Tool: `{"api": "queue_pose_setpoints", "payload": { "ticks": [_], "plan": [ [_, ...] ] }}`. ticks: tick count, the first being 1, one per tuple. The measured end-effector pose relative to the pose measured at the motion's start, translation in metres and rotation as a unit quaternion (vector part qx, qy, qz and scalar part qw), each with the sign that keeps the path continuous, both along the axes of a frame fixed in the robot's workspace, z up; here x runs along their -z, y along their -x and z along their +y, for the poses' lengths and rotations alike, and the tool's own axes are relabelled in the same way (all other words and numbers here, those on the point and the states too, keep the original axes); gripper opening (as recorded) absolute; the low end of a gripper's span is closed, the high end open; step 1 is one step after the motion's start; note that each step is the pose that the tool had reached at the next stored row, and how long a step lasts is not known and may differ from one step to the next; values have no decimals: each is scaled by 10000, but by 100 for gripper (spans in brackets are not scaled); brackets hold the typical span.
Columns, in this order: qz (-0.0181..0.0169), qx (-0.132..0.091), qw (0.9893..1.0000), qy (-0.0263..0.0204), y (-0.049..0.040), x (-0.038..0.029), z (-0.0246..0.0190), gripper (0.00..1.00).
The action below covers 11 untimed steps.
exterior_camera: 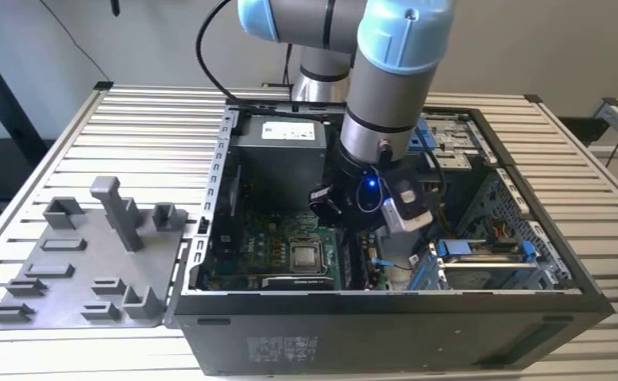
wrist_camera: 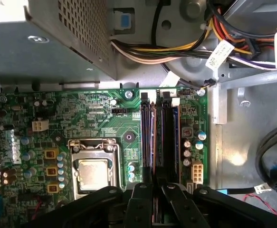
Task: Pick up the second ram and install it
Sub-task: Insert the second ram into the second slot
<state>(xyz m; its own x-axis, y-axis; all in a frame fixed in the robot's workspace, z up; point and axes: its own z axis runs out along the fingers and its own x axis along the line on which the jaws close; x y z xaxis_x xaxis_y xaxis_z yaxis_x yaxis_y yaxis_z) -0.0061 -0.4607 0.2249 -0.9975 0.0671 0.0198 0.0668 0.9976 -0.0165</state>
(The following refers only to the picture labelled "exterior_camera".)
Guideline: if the green Dell motherboard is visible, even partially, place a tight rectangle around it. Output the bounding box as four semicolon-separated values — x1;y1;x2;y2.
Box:
201;210;394;291

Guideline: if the grey plastic parts rack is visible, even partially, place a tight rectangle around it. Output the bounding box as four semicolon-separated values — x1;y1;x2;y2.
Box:
0;177;193;333

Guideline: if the black floor stand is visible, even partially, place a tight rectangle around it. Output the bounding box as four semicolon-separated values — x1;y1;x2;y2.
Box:
0;25;59;223

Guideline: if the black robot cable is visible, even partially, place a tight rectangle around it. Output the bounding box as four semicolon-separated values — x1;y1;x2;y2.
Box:
195;0;249;107

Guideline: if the blue plastic drive latch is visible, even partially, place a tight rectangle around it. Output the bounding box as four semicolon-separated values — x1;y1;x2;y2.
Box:
415;117;432;154

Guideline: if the silver CPU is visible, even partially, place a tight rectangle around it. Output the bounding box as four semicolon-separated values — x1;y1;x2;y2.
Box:
291;245;323;273

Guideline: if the hard disk in blue carrier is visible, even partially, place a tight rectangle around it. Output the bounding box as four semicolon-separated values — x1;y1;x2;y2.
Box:
427;237;538;293

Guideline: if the black PC case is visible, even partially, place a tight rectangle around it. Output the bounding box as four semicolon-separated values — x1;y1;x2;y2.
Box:
167;97;617;377

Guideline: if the black Nvidia graphics card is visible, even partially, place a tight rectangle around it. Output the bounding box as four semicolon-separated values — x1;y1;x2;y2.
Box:
260;276;338;291

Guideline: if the silver metal drive cage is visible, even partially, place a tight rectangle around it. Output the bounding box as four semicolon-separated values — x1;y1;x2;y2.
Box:
414;112;492;187

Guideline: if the CPU socket metal frame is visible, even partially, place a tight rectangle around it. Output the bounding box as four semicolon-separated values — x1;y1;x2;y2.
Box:
286;237;331;275

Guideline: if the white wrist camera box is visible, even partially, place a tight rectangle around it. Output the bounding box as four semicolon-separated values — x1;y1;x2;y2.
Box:
380;189;432;232

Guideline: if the grey power supply unit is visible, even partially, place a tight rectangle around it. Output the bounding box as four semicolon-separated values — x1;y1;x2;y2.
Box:
231;117;342;211

